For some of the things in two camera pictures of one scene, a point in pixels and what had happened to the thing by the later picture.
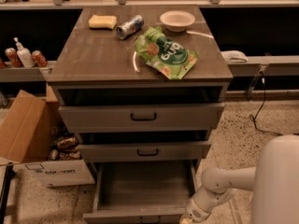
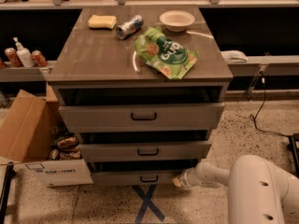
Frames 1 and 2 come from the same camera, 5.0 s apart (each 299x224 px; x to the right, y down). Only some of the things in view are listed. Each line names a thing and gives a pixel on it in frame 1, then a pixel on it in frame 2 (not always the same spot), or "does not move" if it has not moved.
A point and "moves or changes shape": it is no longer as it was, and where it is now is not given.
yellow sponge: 102,21 does not move
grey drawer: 140,191 moves or changes shape
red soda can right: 39,59 does not move
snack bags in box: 67,148 does not move
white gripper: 195,211 -> 189,178
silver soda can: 130,27 does not move
